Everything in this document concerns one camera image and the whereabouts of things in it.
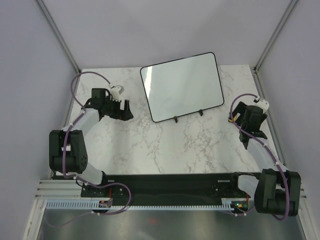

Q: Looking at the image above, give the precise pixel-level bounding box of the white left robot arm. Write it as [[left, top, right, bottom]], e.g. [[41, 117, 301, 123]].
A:
[[49, 85, 134, 197]]

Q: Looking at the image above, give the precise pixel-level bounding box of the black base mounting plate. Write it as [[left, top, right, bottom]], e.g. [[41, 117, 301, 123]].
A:
[[81, 172, 248, 205]]

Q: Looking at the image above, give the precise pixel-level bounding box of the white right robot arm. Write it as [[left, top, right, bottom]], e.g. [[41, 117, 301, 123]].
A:
[[228, 100, 301, 221]]

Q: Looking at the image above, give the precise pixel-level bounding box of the yellow bone-shaped whiteboard eraser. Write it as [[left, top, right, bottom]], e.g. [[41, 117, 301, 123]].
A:
[[228, 113, 241, 125]]

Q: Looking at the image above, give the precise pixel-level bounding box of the aluminium corner post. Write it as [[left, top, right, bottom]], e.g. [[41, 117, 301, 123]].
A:
[[34, 0, 81, 73], [252, 0, 305, 73]]

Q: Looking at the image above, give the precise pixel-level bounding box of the aluminium right corner post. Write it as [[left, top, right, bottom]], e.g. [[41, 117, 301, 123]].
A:
[[252, 0, 305, 73]]

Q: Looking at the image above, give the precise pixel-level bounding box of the black-framed small whiteboard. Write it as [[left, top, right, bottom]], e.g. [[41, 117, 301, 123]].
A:
[[139, 52, 225, 123]]

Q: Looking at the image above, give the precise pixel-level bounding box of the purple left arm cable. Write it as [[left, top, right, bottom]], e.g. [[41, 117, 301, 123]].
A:
[[44, 71, 133, 228]]

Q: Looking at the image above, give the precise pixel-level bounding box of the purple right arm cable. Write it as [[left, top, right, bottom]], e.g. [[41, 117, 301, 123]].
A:
[[228, 92, 292, 223]]

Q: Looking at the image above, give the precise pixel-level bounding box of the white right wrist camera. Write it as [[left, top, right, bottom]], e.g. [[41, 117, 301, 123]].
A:
[[253, 96, 270, 113]]

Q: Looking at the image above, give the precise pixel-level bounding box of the aluminium left corner post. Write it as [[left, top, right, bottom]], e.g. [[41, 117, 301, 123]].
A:
[[34, 0, 81, 73]]

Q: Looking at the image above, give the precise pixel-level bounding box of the aluminium frame rail front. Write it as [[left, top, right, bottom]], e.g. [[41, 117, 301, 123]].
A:
[[34, 178, 309, 201]]

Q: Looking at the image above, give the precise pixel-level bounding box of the white slotted cable duct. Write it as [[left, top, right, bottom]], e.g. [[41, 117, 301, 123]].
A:
[[45, 198, 247, 211]]

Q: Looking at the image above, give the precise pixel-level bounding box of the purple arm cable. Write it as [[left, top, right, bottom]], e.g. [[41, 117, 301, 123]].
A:
[[44, 71, 133, 228], [228, 92, 292, 223]]

